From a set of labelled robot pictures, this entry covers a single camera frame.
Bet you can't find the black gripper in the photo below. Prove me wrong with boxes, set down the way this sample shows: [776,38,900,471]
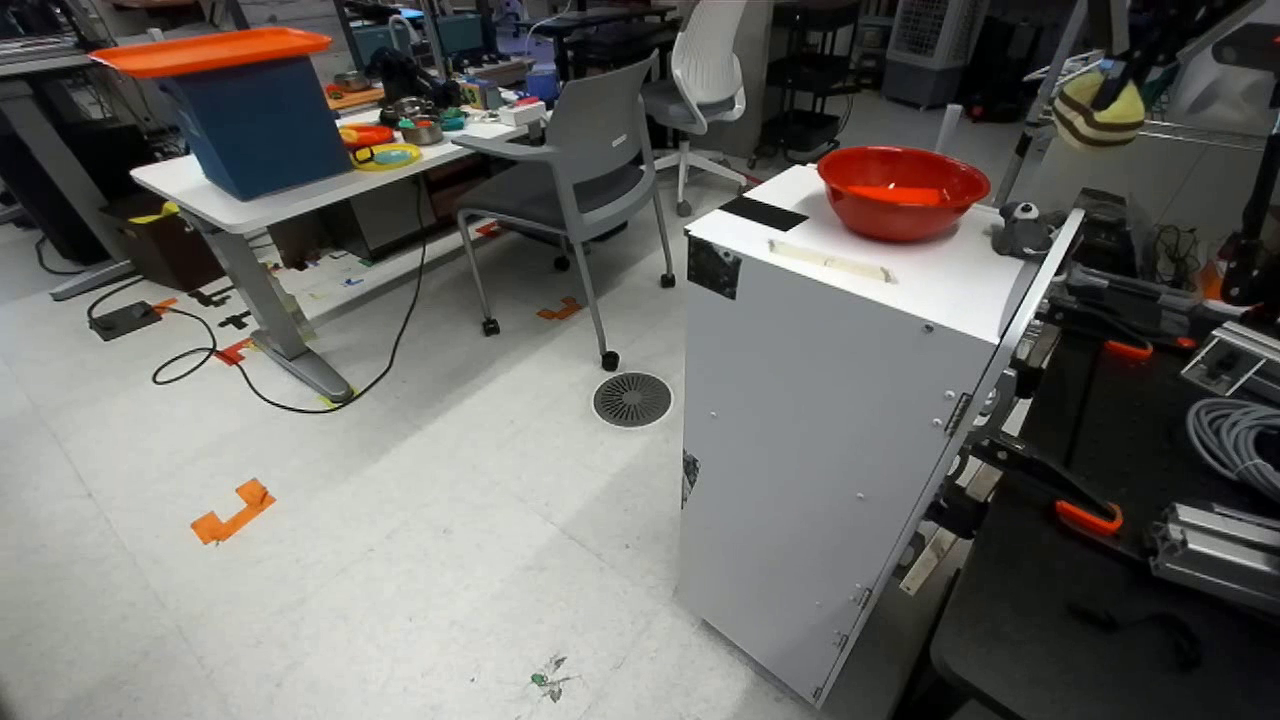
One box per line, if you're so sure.
[1089,0,1265,116]

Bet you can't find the yellow plushy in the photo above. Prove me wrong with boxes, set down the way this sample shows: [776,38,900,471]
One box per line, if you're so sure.
[1050,65,1152,154]

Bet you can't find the red bowl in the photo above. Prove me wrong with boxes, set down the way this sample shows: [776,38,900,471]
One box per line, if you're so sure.
[813,139,998,247]

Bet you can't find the grey plush toy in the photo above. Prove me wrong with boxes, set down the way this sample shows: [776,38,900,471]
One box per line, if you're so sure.
[990,197,1065,265]

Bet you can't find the silver aluminium extrusion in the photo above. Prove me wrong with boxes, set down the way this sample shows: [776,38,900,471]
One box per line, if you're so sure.
[1178,317,1280,407]

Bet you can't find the white office chair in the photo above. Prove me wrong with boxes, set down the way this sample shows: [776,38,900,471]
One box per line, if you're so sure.
[640,0,759,217]

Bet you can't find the white toy kitchen cabinet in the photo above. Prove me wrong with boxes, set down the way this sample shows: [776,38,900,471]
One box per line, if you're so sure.
[674,161,1092,708]

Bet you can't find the black office chair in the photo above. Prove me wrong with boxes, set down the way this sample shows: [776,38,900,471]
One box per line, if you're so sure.
[529,4,687,83]

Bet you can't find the grey chair with casters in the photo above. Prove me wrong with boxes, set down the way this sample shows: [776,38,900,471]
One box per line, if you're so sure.
[451,52,679,378]

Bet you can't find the round floor drain cover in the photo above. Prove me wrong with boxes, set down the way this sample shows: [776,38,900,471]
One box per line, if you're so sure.
[587,369,677,433]

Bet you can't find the black pegboard table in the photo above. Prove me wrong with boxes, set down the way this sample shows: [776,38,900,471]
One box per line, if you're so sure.
[929,312,1280,720]

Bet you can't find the small orange floor tape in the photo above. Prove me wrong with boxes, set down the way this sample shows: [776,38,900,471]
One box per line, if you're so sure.
[536,291,587,328]

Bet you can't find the yellow desk item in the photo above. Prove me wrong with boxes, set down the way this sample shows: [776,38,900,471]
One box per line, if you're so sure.
[348,136,433,175]

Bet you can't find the orange desk item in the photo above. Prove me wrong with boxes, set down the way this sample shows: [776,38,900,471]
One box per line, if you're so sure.
[336,120,404,154]

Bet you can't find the blue storage bin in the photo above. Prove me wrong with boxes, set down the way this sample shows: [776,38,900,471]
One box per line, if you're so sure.
[163,52,357,204]

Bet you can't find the white desk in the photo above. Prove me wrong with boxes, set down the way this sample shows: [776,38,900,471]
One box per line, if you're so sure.
[129,116,551,407]

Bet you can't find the orange bin lid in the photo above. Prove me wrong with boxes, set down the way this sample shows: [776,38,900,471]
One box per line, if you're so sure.
[87,19,336,79]

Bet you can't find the black power brick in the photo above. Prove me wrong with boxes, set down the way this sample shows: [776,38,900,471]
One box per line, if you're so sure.
[83,295,163,343]

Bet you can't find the grey cable coil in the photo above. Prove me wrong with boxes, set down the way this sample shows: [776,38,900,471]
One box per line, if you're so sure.
[1184,394,1280,509]

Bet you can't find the silver aluminium frame piece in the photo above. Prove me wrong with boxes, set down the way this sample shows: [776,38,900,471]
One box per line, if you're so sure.
[1142,498,1280,619]

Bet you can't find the black floor cable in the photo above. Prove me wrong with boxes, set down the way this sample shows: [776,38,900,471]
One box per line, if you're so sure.
[149,197,433,422]

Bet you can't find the orange floor tape bracket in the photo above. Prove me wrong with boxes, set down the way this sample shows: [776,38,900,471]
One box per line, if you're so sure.
[190,477,279,548]

